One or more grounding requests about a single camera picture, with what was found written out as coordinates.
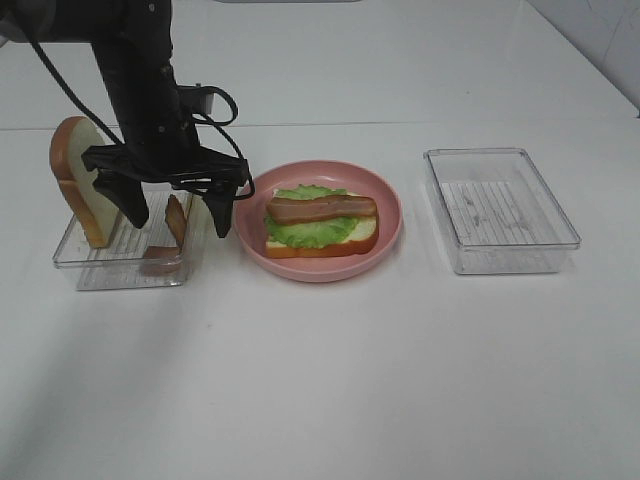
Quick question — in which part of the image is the bread slice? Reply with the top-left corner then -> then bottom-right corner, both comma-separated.
49,116 -> 119,248
265,190 -> 379,259

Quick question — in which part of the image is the yellow cheese slice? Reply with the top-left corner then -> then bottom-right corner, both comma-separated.
184,193 -> 195,221

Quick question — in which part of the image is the green lettuce leaf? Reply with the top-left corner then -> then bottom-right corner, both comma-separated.
264,184 -> 360,248

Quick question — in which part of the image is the tray bacon strip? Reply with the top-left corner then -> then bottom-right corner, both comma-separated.
266,195 -> 378,225
139,194 -> 187,277

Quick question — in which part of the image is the left clear plastic tray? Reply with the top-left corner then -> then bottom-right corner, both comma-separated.
53,184 -> 200,291

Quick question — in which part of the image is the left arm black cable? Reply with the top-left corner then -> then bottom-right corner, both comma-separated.
27,39 -> 257,202

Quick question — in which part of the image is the right clear plastic tray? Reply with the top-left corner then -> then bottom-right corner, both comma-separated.
423,147 -> 582,275

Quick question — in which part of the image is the clear plastic tray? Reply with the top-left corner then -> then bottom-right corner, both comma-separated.
423,147 -> 582,275
53,184 -> 200,291

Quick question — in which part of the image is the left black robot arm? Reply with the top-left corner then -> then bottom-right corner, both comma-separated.
1,1 -> 255,237

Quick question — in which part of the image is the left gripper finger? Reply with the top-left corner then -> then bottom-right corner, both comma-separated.
202,182 -> 236,238
93,172 -> 149,229

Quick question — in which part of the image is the pink round plate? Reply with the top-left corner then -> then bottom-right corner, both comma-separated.
233,160 -> 403,283

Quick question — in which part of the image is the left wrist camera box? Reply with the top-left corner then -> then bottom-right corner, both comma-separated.
178,84 -> 216,115

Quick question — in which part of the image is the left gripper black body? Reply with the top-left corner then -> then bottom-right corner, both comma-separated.
81,117 -> 251,195

